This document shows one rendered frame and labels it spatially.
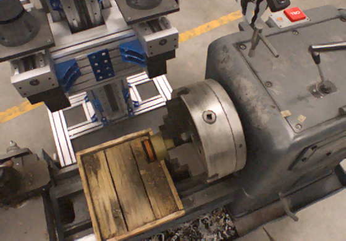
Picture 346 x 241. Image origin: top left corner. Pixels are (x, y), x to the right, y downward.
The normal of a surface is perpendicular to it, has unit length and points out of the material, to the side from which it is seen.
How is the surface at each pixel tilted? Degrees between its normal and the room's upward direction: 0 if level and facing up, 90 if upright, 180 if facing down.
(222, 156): 58
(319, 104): 0
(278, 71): 0
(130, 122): 0
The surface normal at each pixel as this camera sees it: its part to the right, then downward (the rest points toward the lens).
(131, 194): 0.05, -0.54
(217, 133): 0.26, -0.02
